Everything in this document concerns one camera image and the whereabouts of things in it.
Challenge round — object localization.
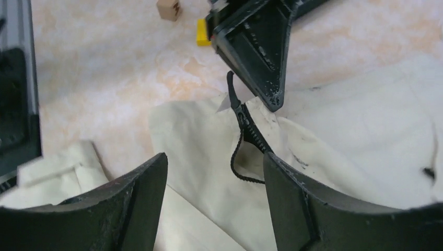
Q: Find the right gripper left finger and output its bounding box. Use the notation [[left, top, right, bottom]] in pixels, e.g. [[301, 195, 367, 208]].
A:
[[1, 153, 168, 250]]

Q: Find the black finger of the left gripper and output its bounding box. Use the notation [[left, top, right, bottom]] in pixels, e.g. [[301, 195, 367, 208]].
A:
[[205, 0, 324, 112]]

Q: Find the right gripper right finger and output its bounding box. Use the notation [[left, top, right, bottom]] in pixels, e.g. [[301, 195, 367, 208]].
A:
[[263, 152, 442, 250]]

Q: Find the black zipper pull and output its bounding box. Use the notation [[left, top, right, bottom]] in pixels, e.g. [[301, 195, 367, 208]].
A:
[[226, 71, 247, 125]]

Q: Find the cream zip-up jacket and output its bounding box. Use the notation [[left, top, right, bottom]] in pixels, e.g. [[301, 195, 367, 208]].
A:
[[1, 55, 442, 250]]

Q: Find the yellow block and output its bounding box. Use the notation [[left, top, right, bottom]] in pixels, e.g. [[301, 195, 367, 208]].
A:
[[196, 19, 211, 47]]

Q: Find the small wooden cube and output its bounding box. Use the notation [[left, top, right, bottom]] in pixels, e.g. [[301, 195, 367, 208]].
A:
[[156, 0, 182, 21]]

